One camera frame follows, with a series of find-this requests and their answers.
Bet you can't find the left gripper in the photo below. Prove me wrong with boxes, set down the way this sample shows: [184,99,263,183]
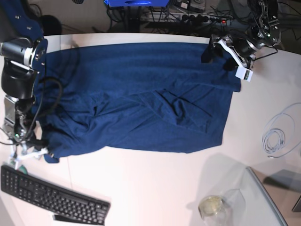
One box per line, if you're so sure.
[201,35,259,71]

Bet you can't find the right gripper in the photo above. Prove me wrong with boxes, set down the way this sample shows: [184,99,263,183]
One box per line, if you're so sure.
[23,137,48,153]

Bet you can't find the dark blue t-shirt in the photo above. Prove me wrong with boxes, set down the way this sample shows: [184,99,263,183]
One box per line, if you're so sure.
[34,43,241,163]

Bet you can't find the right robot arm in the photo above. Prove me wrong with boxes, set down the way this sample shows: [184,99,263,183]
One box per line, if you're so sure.
[0,0,63,153]

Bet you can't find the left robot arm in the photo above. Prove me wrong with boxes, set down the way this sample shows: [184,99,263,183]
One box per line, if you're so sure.
[201,0,281,71]

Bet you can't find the green tape roll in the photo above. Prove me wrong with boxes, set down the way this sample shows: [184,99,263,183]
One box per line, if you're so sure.
[18,165,28,174]

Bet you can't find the white power strip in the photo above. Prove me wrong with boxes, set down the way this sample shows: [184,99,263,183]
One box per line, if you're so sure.
[143,12,232,26]

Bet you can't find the black computer keyboard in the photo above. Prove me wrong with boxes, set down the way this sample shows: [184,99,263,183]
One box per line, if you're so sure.
[0,165,111,226]

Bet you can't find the blue box with hole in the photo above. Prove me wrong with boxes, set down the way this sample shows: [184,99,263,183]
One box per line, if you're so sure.
[104,0,169,7]

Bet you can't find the clear glass jar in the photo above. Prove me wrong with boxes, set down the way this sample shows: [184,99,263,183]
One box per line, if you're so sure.
[198,195,229,226]

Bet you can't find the coiled white cable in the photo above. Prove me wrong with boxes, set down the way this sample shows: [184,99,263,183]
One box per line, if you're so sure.
[261,102,301,159]

